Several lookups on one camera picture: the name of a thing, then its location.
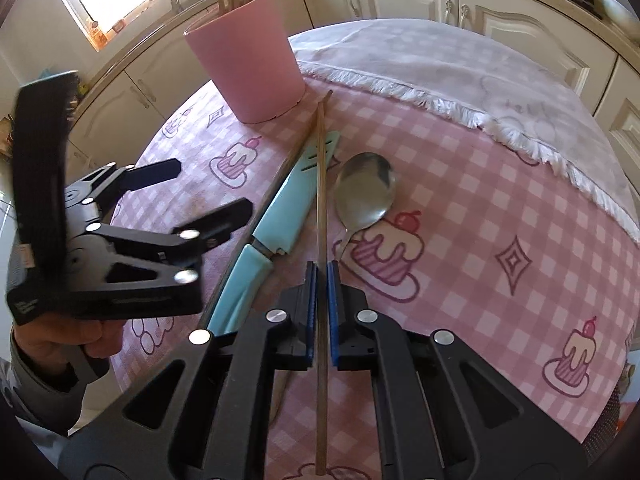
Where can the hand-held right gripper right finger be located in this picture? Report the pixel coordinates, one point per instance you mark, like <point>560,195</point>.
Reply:
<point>334,310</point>

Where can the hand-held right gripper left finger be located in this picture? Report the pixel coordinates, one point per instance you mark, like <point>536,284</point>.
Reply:
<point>311,310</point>

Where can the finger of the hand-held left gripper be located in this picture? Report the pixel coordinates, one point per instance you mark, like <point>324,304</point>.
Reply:
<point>150,174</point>
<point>225,217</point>

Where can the pink cup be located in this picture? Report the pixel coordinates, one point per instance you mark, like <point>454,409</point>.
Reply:
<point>245,65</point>

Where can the person's left forearm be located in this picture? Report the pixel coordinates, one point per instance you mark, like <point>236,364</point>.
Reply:
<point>35,400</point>

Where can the person's left hand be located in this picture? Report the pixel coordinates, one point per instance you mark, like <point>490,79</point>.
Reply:
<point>50,345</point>

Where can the teal knife with sheath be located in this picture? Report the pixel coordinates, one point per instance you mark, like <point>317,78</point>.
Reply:
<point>280,220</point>

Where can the large metal spoon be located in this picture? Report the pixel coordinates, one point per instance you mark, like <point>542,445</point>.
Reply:
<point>365,195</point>

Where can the grey fringed cloth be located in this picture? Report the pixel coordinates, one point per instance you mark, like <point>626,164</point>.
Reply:
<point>425,60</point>

